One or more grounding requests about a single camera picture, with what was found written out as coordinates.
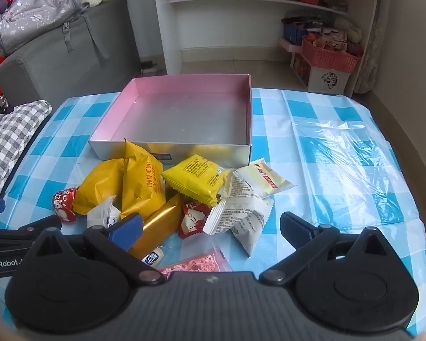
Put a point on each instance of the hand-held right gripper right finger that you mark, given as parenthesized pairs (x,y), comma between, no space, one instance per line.
(294,230)

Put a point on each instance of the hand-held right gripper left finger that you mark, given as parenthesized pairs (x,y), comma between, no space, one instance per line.
(126,228)

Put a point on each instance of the small white snack packet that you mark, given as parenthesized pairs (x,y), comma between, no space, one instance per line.
(100,214)
(154,256)

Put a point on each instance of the long gold snack packet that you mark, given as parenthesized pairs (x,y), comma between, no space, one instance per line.
(159,225)

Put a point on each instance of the round red white candy packet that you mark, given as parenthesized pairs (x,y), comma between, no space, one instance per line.
(64,204)

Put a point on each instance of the yellow snack packet red print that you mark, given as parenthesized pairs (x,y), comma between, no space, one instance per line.
(142,184)

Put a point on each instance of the plain orange-yellow snack packet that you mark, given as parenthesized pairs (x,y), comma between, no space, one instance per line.
(99,184)

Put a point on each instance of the large white printed snack packet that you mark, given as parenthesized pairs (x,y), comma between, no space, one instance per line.
(245,207)

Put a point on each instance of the cream white snack packet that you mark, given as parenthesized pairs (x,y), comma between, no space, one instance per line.
(269,181)

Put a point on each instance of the red white snack packet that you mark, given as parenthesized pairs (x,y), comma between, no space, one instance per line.
(193,220)

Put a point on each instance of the pink speckled snack packet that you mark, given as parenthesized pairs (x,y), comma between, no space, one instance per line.
(198,263)

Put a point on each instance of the yellow snack packet black print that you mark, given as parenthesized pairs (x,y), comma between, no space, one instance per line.
(197,176)

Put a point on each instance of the silver box with pink lining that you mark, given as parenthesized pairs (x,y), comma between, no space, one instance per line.
(184,120)

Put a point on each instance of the blue white checked tablecloth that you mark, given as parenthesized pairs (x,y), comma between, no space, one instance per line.
(323,170)

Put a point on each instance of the grey checked pillow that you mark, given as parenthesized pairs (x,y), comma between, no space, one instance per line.
(10,142)

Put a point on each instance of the clear plastic sheet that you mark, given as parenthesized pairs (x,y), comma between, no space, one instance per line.
(337,156)

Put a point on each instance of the white storage box with cutout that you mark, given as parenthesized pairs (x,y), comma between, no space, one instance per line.
(328,80)

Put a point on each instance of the grey sofa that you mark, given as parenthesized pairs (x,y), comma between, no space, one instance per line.
(67,71)

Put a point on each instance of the power strip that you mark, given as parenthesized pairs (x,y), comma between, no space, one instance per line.
(148,68)

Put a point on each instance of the large pink basket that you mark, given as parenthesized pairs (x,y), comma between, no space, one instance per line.
(330,58)

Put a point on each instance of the pink tray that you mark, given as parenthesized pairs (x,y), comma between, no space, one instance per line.
(289,48)

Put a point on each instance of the blue box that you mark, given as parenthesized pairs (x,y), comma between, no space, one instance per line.
(294,33)

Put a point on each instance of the white shelf unit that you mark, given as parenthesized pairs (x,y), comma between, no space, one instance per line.
(170,35)

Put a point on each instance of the grey floral backpack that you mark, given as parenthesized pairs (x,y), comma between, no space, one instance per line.
(35,10)

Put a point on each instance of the purple pompom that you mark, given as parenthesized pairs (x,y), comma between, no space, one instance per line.
(2,5)

